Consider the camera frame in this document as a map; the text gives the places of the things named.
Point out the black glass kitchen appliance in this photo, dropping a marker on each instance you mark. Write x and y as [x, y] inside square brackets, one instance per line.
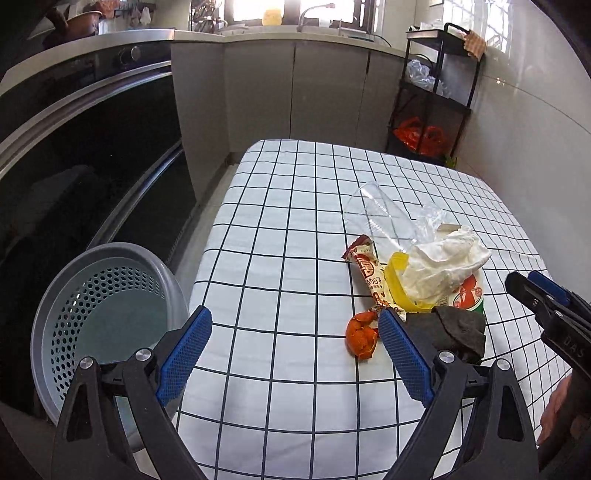
[92, 147]

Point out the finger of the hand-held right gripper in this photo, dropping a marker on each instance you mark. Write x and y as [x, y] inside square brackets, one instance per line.
[549, 286]
[524, 288]

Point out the white checked tablecloth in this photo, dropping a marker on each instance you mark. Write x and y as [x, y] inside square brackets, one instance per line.
[286, 221]

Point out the white tissue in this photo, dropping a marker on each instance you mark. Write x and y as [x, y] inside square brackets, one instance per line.
[443, 263]

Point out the orange peel piece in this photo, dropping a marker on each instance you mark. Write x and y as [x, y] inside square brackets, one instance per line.
[360, 337]

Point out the grey perforated waste basket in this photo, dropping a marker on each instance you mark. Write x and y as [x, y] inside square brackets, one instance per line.
[115, 295]

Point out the clear plastic cup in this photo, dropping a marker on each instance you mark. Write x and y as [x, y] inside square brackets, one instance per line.
[374, 212]

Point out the clear plastic wrapper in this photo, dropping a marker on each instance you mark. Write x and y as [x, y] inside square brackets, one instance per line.
[429, 221]

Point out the metal sink faucet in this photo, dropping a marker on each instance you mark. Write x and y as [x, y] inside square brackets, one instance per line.
[314, 11]

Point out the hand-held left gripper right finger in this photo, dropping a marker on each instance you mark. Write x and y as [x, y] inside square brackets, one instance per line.
[406, 355]

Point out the appliance control knob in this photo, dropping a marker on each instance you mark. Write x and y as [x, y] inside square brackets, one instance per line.
[129, 54]

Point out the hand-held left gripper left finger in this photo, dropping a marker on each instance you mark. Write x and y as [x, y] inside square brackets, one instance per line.
[184, 355]

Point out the yellow sponge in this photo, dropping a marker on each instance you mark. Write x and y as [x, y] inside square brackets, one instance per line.
[272, 16]

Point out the red white snack wrapper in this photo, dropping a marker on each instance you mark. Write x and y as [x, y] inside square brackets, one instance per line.
[367, 267]

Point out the dark grey cloth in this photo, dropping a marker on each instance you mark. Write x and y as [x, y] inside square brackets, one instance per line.
[457, 330]

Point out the grey kitchen cabinets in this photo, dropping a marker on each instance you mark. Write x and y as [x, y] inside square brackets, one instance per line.
[277, 87]

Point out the copper pot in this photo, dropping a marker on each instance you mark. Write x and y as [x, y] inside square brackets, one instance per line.
[78, 25]

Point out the black shelf cart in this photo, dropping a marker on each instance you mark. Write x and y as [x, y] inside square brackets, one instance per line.
[461, 106]

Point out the green red drink carton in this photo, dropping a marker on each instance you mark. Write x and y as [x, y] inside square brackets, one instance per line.
[468, 295]

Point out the checked cloth on cart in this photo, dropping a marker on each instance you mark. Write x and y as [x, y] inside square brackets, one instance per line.
[474, 45]

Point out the clear plastic bags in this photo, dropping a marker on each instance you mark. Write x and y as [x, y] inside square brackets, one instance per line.
[425, 76]

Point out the orange plastic bag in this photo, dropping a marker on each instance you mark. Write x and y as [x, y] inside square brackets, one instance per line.
[420, 136]

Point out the person's right hand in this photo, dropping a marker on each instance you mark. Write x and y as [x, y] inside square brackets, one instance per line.
[556, 406]

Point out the yellow plastic lid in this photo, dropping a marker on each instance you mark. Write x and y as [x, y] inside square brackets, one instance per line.
[395, 277]

